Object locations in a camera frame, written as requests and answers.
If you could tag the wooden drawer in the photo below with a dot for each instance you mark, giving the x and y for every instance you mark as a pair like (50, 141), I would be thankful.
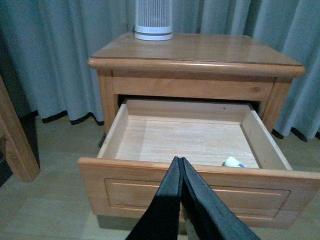
(146, 135)

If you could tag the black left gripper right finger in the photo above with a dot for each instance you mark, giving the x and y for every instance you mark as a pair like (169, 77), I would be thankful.
(210, 217)

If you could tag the wooden nightstand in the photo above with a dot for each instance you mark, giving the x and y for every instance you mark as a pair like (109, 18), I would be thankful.
(197, 66)

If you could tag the white cylindrical air purifier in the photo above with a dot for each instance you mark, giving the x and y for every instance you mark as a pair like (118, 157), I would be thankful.
(153, 20)

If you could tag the grey curtain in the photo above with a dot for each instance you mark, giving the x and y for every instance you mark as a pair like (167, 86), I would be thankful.
(45, 44)

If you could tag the wooden bed frame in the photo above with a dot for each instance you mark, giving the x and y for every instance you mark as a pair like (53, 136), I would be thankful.
(13, 141)

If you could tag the white medicine bottle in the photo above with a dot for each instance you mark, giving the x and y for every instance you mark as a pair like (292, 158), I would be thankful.
(233, 162)

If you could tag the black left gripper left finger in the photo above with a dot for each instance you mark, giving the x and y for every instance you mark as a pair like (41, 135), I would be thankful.
(161, 219)

